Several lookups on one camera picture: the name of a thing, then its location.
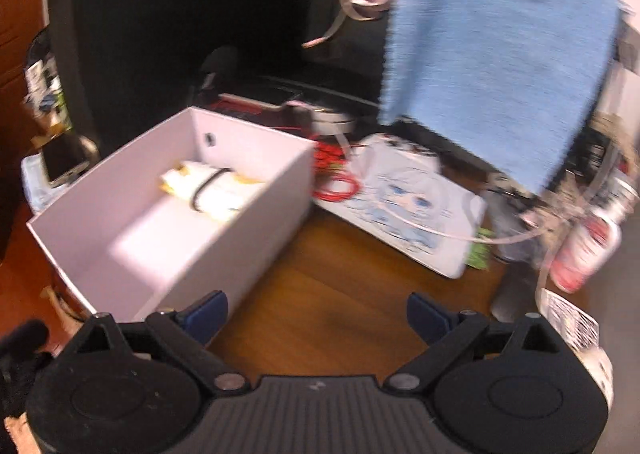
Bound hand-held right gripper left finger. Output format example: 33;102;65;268
62;290;251;395

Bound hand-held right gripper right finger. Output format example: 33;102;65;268
382;291;576;394

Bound white cardboard box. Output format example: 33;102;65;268
26;106;316;325

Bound green patterned coaster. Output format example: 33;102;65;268
467;229;494;270

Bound black computer mouse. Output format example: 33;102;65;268
490;264;542;323

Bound cartoon print mouse pad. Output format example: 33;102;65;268
345;133;488;280

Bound white paperback book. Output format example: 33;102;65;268
537;286;616;410

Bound white and pink pump bottle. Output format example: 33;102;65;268
550;174;640;294

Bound smartphone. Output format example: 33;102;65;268
42;133;101;188

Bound round silver tin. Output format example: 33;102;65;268
310;106;359;136

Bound small black desk device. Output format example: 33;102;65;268
192;46;241;105

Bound blue fluffy towel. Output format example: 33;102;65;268
377;0;622;196

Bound white charging cable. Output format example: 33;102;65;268
340;131;626;247

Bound black hair tie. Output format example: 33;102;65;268
190;167;234;210

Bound red coiled cable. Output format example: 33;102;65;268
312;141;364;203

